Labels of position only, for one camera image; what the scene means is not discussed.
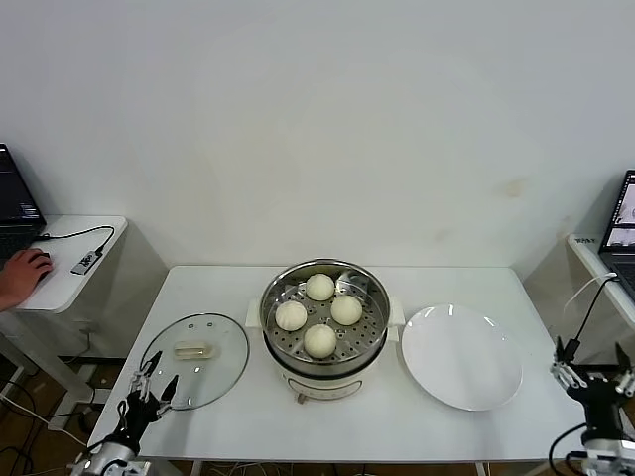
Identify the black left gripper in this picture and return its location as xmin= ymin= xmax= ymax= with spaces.
xmin=116 ymin=350 xmax=182 ymax=448

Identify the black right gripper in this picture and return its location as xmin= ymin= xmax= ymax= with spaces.
xmin=549 ymin=335 xmax=635 ymax=440

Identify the glass lid with cream handle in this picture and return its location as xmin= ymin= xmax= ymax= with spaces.
xmin=138 ymin=311 xmax=249 ymax=412

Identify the white steamed baozi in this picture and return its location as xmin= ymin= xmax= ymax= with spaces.
xmin=305 ymin=273 xmax=334 ymax=301
xmin=275 ymin=300 xmax=309 ymax=332
xmin=303 ymin=324 xmax=337 ymax=359
xmin=329 ymin=296 xmax=364 ymax=327

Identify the stainless steel steamer basket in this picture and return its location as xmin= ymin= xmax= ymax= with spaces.
xmin=258 ymin=256 xmax=391 ymax=377

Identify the person's bare hand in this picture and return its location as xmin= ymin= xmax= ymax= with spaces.
xmin=2 ymin=247 xmax=54 ymax=309

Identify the white side table with label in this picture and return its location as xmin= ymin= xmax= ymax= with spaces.
xmin=523 ymin=230 xmax=635 ymax=440

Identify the white round plate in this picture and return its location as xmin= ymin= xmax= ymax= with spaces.
xmin=400 ymin=302 xmax=524 ymax=412

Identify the small silver USB device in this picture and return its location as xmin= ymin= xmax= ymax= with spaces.
xmin=69 ymin=250 xmax=98 ymax=276

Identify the cream electric cooker pot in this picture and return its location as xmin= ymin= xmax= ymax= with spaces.
xmin=245 ymin=295 xmax=404 ymax=406

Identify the black laptop with dark screen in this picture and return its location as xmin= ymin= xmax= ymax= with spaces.
xmin=0 ymin=143 xmax=47 ymax=269

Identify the white laptop cable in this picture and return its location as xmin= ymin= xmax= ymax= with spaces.
xmin=563 ymin=271 xmax=619 ymax=313

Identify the white floor cable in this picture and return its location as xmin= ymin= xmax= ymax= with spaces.
xmin=0 ymin=394 xmax=90 ymax=447

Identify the grey laptop showing camera views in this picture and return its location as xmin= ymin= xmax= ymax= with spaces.
xmin=597 ymin=168 xmax=635 ymax=303

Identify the black USB cable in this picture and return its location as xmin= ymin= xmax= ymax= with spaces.
xmin=32 ymin=225 xmax=116 ymax=259

